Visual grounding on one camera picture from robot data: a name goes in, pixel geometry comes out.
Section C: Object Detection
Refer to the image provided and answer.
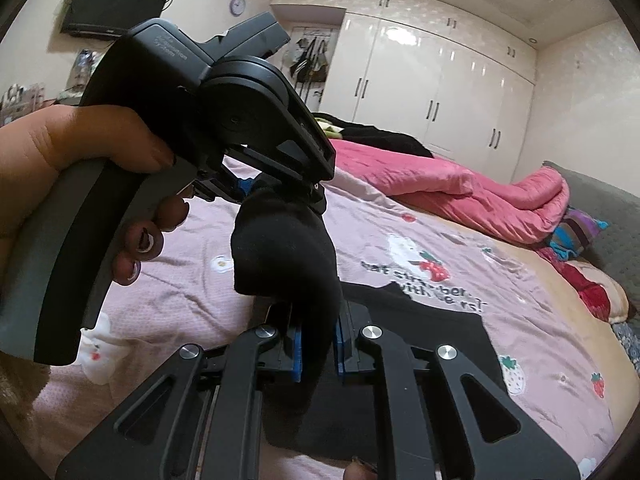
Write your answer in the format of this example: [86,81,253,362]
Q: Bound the striped colourful pillow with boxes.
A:
[549,207,608,261]

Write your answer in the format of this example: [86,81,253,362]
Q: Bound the pink strawberry print bedspread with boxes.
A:
[28,171,617,474]

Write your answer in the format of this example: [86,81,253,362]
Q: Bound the green garment on bed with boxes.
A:
[314,117,343,140]

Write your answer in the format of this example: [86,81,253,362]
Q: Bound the red patterned blanket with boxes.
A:
[536,247,630,325]

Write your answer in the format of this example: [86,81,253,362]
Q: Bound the round wall clock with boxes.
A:
[229,0,246,18]

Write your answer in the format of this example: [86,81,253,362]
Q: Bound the pink quilted comforter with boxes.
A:
[332,140,570,246]

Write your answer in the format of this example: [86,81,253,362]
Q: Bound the black wall television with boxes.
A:
[61,0,171,40]

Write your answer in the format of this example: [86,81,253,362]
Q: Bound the black garment on bed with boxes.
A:
[314,113,434,158]

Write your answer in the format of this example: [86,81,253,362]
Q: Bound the grey padded headboard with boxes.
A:
[542,160,640,309]

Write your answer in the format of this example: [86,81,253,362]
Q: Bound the left hand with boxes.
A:
[1,105,193,286]

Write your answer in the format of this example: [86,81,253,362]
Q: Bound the black IKISS sweater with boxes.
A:
[231,174,503,460]

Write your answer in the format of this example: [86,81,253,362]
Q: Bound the hanging bags on door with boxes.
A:
[282,27,332,84]

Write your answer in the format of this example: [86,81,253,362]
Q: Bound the white wardrobe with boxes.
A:
[271,0,536,183]

